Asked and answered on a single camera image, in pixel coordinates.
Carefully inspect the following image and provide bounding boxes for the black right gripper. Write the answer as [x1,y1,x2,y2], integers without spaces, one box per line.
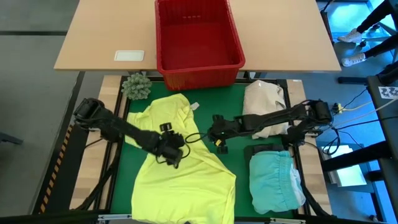
[207,114,242,155]

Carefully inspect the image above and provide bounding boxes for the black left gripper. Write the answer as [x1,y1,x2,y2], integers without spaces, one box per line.
[154,123,187,169]

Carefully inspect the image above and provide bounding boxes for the dark grey garment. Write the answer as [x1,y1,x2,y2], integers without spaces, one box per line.
[243,143,286,161]

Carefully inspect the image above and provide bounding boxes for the yellow garment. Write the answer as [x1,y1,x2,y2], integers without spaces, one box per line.
[125,93,238,224]

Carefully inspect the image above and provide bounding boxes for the pale teal white garment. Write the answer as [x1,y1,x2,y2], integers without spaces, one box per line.
[248,150,307,215]

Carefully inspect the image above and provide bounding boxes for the red plastic laundry bin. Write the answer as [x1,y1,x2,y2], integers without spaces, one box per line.
[154,0,246,91]

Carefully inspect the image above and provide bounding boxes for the green table mat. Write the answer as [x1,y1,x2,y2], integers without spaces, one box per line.
[110,81,295,218]

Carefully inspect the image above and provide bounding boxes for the cream white garment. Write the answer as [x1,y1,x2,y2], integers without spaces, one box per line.
[241,80,290,140]

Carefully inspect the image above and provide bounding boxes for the pale green spiky plant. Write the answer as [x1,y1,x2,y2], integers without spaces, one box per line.
[121,72,154,101]

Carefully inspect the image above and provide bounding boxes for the white rectangular label plate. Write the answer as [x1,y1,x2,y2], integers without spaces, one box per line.
[113,49,146,62]

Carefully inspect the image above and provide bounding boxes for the black hazard striped platform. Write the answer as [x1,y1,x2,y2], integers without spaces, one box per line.
[32,124,91,216]

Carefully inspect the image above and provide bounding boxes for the white box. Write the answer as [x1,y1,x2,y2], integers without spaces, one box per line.
[320,144,368,188]

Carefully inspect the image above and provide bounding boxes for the light wooden desk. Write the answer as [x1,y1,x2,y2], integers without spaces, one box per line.
[53,0,342,73]

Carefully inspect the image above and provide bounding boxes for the black metal beam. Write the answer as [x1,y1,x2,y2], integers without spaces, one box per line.
[320,140,393,173]

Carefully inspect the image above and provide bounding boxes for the white sneaker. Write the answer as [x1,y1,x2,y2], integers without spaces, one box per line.
[336,27,364,44]
[341,52,367,68]

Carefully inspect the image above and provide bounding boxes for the black desk foot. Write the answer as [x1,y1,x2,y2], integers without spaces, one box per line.
[319,0,336,47]

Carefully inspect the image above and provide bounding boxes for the grey chair base leg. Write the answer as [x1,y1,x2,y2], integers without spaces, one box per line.
[0,131,24,146]

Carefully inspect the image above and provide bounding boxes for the black side table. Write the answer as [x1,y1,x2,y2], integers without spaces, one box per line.
[366,60,398,224]

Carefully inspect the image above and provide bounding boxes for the white marker tag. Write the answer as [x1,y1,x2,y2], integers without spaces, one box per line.
[377,86,398,100]

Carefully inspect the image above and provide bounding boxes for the person's leg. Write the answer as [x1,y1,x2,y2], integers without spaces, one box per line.
[356,0,398,35]
[363,34,398,60]

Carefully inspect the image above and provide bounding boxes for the black camera cable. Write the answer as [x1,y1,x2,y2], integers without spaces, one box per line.
[184,133,213,145]

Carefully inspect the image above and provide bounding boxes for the silver metal bracket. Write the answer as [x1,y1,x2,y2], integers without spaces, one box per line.
[98,213,134,222]
[269,217,307,224]

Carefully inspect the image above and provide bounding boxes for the black aluminium table frame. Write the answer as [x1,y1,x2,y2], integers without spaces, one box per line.
[0,74,333,224]

